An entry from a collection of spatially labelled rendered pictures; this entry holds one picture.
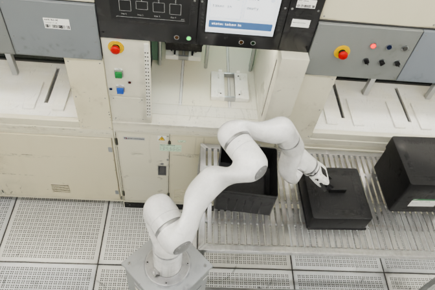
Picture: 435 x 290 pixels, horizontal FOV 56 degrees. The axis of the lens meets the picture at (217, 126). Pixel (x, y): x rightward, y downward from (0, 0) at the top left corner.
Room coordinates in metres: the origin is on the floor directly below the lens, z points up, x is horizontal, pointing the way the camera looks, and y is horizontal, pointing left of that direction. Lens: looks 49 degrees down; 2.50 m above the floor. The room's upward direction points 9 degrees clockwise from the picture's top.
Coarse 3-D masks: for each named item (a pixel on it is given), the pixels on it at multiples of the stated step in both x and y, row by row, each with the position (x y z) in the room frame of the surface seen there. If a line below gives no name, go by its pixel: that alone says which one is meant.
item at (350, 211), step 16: (304, 176) 1.19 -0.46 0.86; (336, 176) 1.22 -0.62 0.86; (352, 176) 1.23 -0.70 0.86; (304, 192) 1.12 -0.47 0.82; (320, 192) 1.11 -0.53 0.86; (336, 192) 1.12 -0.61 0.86; (352, 192) 1.14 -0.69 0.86; (304, 208) 1.06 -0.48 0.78; (320, 208) 1.02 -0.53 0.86; (336, 208) 1.03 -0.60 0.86; (352, 208) 1.05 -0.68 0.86; (368, 208) 1.06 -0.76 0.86; (320, 224) 0.97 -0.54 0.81; (336, 224) 0.98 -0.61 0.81; (352, 224) 0.99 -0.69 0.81
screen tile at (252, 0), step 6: (246, 0) 1.41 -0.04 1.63; (252, 0) 1.41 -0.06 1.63; (258, 0) 1.41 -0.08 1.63; (264, 0) 1.42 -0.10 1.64; (270, 0) 1.42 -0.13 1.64; (276, 0) 1.42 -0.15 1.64; (246, 6) 1.41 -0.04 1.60; (264, 6) 1.42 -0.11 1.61; (270, 6) 1.42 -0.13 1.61; (276, 6) 1.42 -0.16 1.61; (246, 12) 1.41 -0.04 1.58; (252, 12) 1.41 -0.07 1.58; (258, 12) 1.42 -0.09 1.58; (264, 12) 1.42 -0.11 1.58; (270, 12) 1.42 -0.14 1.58; (246, 18) 1.41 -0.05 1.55; (252, 18) 1.41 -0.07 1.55; (258, 18) 1.42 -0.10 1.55; (264, 18) 1.42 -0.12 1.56; (270, 18) 1.42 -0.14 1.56
